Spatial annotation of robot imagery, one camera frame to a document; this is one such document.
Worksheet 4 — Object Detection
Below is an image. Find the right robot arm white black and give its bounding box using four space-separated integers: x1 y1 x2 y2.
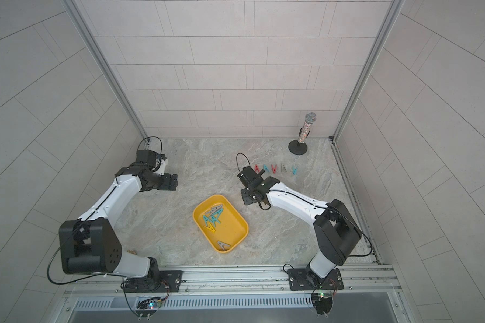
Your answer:
237 166 363 282

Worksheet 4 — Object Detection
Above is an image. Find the grey clothespin in box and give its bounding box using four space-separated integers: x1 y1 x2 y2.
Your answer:
218 241 231 250

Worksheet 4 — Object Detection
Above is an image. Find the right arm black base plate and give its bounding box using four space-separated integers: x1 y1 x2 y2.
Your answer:
284 268 344 292

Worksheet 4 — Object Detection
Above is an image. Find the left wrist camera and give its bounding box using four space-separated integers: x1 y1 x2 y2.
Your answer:
154 154 167 175

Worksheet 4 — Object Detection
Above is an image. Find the yellow plastic storage box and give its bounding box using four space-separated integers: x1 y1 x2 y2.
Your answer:
193 195 249 253

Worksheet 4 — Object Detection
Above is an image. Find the left green circuit board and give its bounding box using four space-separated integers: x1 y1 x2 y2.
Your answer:
136 297 165 320

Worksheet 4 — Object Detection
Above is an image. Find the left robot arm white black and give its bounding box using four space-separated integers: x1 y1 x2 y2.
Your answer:
59 149 178 280

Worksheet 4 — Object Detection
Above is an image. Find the aluminium mounting rail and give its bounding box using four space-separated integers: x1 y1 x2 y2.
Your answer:
62 264 401 297

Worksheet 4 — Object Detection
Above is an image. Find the glitter microphone on black stand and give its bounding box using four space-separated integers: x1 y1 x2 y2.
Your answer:
288 112 317 156

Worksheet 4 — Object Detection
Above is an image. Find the yellow clothespin in box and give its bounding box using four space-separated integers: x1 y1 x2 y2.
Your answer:
206 224 216 233

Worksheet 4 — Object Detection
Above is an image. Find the teal clothespin in box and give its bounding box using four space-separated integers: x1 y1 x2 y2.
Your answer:
203 215 214 227

